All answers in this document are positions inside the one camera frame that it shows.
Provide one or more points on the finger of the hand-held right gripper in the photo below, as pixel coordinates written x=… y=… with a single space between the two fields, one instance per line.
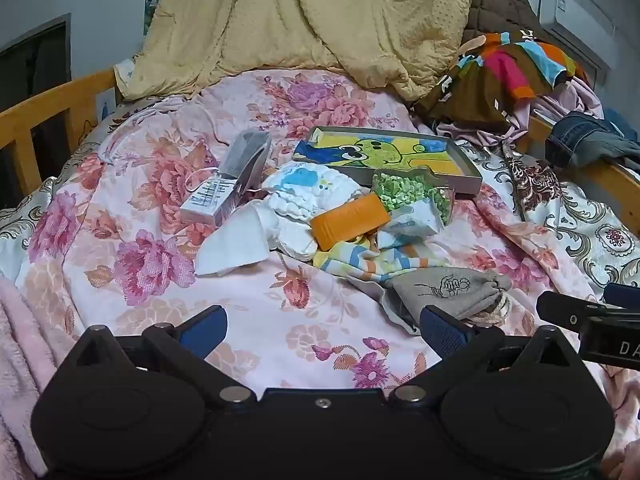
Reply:
x=565 y=310
x=622 y=296

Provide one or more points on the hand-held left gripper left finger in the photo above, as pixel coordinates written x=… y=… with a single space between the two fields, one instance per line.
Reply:
x=205 y=332

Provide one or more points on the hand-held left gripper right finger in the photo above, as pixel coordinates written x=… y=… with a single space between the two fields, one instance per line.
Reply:
x=442 y=332

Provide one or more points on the white teal wipes packet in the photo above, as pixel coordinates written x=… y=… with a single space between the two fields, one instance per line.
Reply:
x=415 y=220

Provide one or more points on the striped pastel towel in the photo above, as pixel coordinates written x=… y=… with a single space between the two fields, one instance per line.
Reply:
x=350 y=260

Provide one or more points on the orange plastic pack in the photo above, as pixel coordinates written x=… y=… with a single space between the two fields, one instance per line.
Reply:
x=350 y=220

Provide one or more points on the cartoon print tray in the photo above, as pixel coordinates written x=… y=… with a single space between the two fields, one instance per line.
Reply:
x=400 y=160

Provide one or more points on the white muslin cloth blue print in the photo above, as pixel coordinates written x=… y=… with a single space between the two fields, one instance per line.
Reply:
x=310 y=185

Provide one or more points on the pink floral bed sheet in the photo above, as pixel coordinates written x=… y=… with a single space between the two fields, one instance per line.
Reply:
x=175 y=285

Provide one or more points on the white gold brocade cloth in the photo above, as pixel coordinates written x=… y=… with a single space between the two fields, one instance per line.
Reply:
x=575 y=220

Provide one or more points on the plain white cloth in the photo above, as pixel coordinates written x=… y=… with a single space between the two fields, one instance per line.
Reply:
x=230 y=245

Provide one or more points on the white printed box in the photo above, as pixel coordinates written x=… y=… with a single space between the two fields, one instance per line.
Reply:
x=207 y=200

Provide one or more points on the green patterned packet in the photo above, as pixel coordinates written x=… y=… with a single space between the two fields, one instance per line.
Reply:
x=400 y=187

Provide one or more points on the blue jeans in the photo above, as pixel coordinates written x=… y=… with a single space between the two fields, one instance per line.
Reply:
x=580 y=140

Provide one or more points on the pink fleece blanket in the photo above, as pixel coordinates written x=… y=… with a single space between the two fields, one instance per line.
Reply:
x=20 y=360

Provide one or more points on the lavender cloth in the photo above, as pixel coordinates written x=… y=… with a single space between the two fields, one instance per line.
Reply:
x=575 y=100

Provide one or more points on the brown colourful striped garment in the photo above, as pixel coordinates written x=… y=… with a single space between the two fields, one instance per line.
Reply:
x=480 y=95

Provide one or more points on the white air conditioner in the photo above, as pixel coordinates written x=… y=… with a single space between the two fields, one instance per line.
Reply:
x=575 y=15

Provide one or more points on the brown quilted blanket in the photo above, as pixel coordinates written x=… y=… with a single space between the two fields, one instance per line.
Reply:
x=500 y=0

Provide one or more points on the yellow quilt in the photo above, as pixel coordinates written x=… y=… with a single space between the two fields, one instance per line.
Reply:
x=300 y=20

